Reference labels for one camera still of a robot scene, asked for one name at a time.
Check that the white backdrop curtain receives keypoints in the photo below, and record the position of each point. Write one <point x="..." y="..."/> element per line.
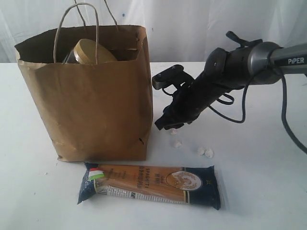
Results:
<point x="177" y="30"/>

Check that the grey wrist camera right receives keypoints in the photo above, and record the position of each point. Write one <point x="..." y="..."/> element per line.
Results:
<point x="174" y="75"/>

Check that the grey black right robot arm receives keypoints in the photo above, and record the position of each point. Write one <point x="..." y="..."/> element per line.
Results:
<point x="261" y="64"/>

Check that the clear nut jar gold lid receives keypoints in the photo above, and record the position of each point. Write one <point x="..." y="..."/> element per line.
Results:
<point x="84" y="52"/>

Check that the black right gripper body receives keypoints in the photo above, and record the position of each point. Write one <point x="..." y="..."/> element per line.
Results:
<point x="189" y="101"/>

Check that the spaghetti pack dark blue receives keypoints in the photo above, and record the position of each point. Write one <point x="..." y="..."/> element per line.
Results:
<point x="177" y="185"/>

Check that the brown paper shopping bag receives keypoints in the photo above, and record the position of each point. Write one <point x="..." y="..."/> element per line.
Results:
<point x="92" y="112"/>

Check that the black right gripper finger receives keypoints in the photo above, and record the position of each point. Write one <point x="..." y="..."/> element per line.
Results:
<point x="174" y="125"/>
<point x="163" y="122"/>

